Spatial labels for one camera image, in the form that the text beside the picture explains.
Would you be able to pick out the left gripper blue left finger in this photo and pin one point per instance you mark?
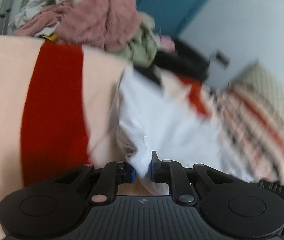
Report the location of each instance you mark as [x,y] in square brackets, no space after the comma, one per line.
[130,173]

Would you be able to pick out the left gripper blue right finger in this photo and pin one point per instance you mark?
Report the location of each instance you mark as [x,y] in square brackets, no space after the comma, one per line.
[154,166]

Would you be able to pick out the white garment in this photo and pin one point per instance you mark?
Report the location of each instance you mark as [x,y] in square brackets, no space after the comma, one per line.
[147,120]

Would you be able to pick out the crumpled light patterned clothes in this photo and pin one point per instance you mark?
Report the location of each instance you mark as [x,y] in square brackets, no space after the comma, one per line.
[39,2]

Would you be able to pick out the striped red cream bedspread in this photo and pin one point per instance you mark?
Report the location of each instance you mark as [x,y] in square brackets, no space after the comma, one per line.
[62,174]

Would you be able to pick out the black bag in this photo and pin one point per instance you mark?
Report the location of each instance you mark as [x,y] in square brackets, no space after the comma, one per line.
[185,61]

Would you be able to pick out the green floral garment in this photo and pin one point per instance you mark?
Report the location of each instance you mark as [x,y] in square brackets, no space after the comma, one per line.
[142,47]

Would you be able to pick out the beige pillow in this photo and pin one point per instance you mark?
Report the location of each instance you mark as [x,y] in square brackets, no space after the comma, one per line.
[258,96]

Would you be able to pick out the pink fluffy garment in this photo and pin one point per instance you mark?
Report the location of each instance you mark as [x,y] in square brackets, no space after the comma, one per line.
[104,24]

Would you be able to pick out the wall socket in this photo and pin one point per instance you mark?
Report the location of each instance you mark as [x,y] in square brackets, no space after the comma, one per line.
[221,58]

